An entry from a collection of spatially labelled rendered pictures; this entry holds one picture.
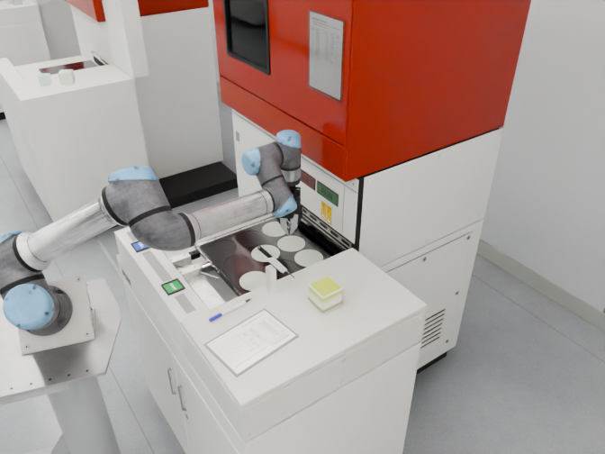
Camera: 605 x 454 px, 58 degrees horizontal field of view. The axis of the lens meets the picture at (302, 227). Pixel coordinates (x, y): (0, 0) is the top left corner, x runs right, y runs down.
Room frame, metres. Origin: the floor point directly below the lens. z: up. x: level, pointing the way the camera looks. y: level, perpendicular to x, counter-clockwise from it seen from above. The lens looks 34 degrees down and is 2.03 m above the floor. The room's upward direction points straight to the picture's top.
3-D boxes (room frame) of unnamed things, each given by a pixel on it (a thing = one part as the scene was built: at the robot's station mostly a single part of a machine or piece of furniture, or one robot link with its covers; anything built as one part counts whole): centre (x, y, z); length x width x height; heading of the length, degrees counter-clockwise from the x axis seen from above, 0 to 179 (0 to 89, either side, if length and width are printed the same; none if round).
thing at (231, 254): (1.52, 0.13, 0.90); 0.34 x 0.34 x 0.01; 35
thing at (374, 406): (1.40, 0.17, 0.41); 0.97 x 0.64 x 0.82; 35
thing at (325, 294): (1.19, -0.07, 1.00); 0.07 x 0.07 x 0.07; 35
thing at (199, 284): (1.36, 0.34, 0.87); 0.36 x 0.08 x 0.03; 35
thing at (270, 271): (1.26, 0.08, 1.03); 0.06 x 0.04 x 0.13; 125
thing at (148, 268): (1.37, 0.46, 0.89); 0.55 x 0.09 x 0.14; 35
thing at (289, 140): (1.53, 0.05, 1.29); 0.09 x 0.08 x 0.11; 127
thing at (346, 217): (1.81, 0.05, 1.02); 0.82 x 0.03 x 0.40; 35
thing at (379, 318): (1.15, -0.01, 0.89); 0.62 x 0.35 x 0.14; 125
